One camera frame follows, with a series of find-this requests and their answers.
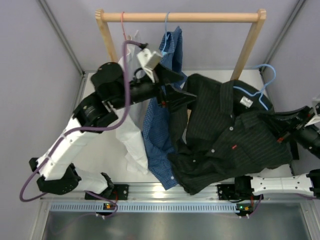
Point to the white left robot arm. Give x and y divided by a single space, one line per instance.
106 109

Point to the aluminium mounting rail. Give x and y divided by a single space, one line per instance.
155 191

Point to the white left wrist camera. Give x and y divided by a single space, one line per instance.
148 60

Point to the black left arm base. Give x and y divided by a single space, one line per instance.
117 192

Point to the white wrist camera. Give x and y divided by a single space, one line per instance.
316 112
148 60

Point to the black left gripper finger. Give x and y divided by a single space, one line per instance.
167 76
175 99

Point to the blue hanger with clip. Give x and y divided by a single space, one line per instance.
166 44

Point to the light blue slotted cable duct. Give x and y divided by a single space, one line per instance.
149 207

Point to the white shirt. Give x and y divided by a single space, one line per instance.
130 132

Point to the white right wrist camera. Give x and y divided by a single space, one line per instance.
316 112

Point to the dark pinstriped shirt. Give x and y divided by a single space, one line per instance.
217 138

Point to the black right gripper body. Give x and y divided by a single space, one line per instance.
297 128

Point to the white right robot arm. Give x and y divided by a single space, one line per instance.
314 175

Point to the blue checked shirt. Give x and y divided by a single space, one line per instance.
155 129

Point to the pink wire hanger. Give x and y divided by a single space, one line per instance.
123 30

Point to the light blue wire hanger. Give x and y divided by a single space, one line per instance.
261 91

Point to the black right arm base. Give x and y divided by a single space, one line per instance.
231 192

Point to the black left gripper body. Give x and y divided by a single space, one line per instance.
143 88

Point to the wooden clothes rack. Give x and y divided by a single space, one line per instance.
257 21

